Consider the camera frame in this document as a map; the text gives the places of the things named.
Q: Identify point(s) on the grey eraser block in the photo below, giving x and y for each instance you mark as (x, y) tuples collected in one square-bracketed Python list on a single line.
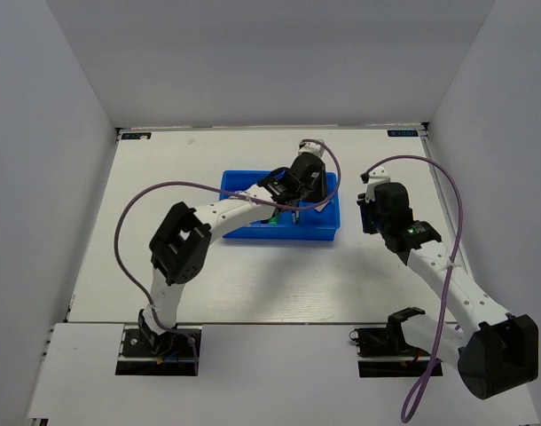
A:
[(321, 207)]

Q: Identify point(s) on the corner label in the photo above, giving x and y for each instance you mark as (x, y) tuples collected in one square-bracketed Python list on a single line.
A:
[(136, 135), (402, 133)]

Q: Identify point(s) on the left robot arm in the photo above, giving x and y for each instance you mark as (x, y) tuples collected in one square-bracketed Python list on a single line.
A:
[(180, 245)]

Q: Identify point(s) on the right corner label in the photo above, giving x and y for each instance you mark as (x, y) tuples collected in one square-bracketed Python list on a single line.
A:
[(402, 133)]

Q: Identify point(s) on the left corner label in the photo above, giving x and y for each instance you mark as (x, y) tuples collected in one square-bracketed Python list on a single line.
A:
[(136, 135)]

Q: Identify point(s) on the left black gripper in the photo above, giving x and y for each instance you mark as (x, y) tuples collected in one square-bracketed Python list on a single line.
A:
[(323, 190)]

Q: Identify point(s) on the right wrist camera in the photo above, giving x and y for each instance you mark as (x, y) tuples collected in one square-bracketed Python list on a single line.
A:
[(371, 179)]

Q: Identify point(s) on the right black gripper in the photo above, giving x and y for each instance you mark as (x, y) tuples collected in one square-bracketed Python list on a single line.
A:
[(364, 208)]

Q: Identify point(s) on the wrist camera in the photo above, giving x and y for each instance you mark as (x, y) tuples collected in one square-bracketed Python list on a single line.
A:
[(371, 179), (315, 147)]

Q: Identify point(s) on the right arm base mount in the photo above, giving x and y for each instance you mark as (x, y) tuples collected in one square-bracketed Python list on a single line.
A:
[(377, 358)]

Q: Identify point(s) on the metal table edge rail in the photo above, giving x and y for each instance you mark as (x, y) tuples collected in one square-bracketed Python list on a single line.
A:
[(446, 199)]

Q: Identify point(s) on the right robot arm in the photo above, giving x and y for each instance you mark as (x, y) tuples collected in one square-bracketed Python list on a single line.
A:
[(493, 350)]

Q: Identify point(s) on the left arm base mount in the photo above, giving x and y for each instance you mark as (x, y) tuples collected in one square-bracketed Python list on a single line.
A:
[(175, 357)]

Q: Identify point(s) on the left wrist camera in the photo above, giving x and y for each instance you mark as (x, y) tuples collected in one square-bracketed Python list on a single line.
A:
[(315, 147)]

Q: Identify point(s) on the blue divided plastic bin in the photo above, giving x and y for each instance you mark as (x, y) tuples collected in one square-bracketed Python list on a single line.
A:
[(313, 226)]

